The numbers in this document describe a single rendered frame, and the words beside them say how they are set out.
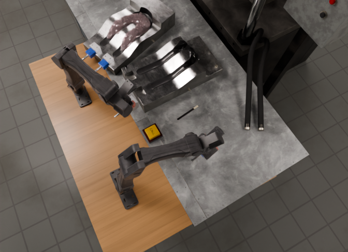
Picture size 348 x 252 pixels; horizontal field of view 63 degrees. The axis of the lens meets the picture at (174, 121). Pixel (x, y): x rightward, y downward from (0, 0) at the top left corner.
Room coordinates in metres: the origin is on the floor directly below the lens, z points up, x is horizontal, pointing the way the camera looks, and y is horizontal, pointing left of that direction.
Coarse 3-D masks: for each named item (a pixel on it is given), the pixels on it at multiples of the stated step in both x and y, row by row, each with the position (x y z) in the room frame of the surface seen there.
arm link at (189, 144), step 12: (132, 144) 0.29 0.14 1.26; (168, 144) 0.31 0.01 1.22; (180, 144) 0.32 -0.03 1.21; (192, 144) 0.32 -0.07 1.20; (120, 156) 0.26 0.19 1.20; (144, 156) 0.25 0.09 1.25; (156, 156) 0.26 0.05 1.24; (168, 156) 0.27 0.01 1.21; (180, 156) 0.28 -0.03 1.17; (132, 168) 0.21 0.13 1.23; (144, 168) 0.21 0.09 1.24
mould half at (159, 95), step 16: (208, 48) 1.01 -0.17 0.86; (144, 64) 0.86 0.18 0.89; (176, 64) 0.86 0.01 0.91; (208, 64) 0.90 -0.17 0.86; (144, 80) 0.76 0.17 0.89; (176, 80) 0.77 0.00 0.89; (192, 80) 0.77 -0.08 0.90; (208, 80) 0.83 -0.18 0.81; (144, 96) 0.67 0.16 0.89; (160, 96) 0.67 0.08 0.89; (176, 96) 0.72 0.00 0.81; (144, 112) 0.61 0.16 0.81
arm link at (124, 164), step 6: (132, 156) 0.26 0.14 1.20; (120, 162) 0.24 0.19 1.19; (126, 162) 0.24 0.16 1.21; (132, 162) 0.24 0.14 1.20; (120, 168) 0.23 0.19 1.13; (126, 168) 0.22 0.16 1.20; (120, 174) 0.22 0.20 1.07; (120, 180) 0.20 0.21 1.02; (126, 180) 0.20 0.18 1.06; (132, 180) 0.21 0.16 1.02; (120, 186) 0.19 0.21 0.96; (126, 186) 0.19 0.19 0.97; (132, 186) 0.19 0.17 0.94
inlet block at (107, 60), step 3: (105, 54) 0.91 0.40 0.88; (108, 54) 0.91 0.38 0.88; (105, 57) 0.89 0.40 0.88; (108, 57) 0.89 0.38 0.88; (111, 57) 0.90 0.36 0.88; (102, 60) 0.88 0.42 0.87; (105, 60) 0.88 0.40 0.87; (108, 60) 0.88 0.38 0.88; (111, 60) 0.88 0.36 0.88; (99, 63) 0.86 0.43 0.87; (102, 63) 0.86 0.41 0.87; (105, 63) 0.86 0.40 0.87; (108, 63) 0.87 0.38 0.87; (99, 66) 0.85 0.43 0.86; (102, 66) 0.84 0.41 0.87; (105, 66) 0.85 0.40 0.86; (96, 69) 0.83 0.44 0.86
